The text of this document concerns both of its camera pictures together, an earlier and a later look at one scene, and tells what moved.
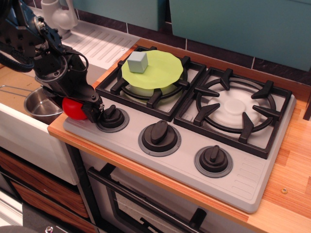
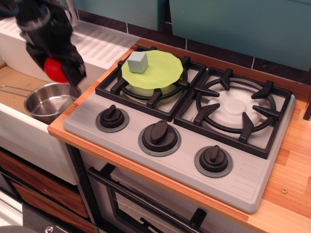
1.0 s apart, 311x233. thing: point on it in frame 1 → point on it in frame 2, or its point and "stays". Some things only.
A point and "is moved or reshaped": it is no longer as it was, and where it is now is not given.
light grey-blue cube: [137, 61] stays
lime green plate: [164, 69] stays
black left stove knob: [112, 119] stays
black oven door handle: [193, 223] stays
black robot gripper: [67, 77] → [49, 34]
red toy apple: [73, 108] is moved or reshaped
